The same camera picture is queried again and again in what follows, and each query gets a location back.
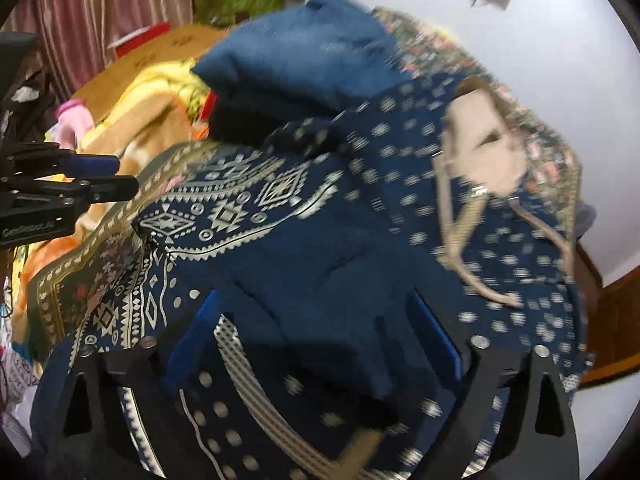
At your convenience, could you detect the floral bedspread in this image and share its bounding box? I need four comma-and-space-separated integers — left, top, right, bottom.
16, 6, 582, 362

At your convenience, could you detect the pink plush toy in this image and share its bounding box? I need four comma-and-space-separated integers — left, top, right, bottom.
53, 99, 96, 150

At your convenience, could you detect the grey purple backpack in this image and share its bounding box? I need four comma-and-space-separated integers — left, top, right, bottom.
574, 200, 597, 240

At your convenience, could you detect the yellow cartoon blanket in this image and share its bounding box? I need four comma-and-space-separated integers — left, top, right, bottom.
6, 60, 214, 344

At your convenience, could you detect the striped red curtain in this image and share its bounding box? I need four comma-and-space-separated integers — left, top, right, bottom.
1, 0, 192, 100

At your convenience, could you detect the brown wooden door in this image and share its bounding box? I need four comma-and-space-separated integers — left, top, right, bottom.
575, 244, 639, 388

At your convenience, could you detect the blue denim garment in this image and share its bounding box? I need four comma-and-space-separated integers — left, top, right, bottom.
193, 0, 408, 145

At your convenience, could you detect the navy patterned hooded jacket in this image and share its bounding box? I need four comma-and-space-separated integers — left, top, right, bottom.
32, 73, 586, 479

